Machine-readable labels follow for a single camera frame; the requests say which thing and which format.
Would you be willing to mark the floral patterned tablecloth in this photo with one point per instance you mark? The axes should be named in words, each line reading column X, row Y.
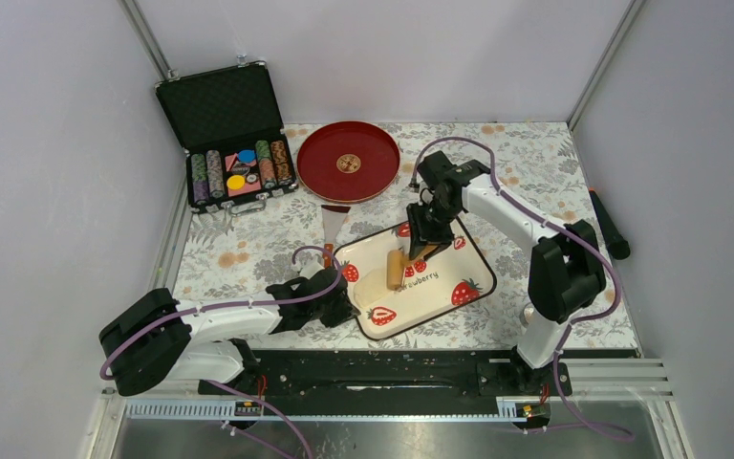
column 226, row 256

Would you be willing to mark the black poker chip case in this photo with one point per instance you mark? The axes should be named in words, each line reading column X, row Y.
column 229, row 125

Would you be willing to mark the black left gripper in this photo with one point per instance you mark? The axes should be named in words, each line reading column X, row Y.
column 344, row 312

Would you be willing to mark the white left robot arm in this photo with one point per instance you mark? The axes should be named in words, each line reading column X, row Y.
column 161, row 339

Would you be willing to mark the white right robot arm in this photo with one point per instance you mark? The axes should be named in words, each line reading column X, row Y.
column 565, row 271

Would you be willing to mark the wooden dough roller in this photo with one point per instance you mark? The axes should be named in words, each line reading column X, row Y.
column 396, row 264

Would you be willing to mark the round red lacquer tray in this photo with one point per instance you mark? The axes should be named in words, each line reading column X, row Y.
column 348, row 162

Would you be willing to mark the square strawberry ceramic plate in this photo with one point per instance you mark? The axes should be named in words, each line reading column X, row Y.
column 449, row 280

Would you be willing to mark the silver tape roll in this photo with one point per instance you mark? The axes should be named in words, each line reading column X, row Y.
column 527, row 315

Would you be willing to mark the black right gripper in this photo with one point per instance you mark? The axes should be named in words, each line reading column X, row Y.
column 422, row 233

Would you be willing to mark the slotted grey cable duct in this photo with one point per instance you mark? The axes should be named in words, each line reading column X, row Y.
column 494, row 409

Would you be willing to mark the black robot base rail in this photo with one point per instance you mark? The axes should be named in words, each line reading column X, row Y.
column 382, row 377

